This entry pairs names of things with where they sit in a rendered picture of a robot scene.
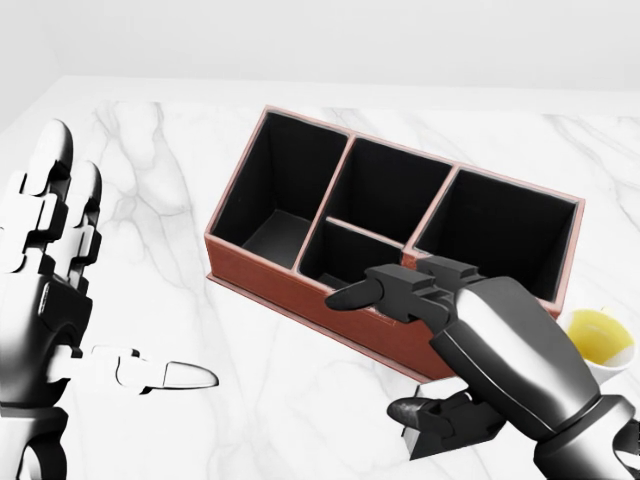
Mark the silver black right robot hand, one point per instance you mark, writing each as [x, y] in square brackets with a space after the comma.
[510, 345]

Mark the red-brown desk caddy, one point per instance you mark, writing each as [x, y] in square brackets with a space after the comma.
[380, 210]

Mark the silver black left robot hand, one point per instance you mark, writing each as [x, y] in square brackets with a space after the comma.
[30, 320]

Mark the white cup with yellow inside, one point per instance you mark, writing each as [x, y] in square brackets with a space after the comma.
[602, 332]

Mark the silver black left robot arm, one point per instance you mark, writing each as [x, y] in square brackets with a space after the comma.
[45, 445]

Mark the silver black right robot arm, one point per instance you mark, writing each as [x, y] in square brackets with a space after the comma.
[595, 440]

